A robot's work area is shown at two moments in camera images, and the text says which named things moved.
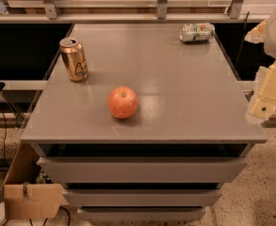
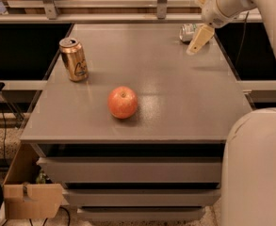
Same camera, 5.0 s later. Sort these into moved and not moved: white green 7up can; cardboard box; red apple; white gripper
Moved: white gripper
Not moved: cardboard box; red apple; white green 7up can
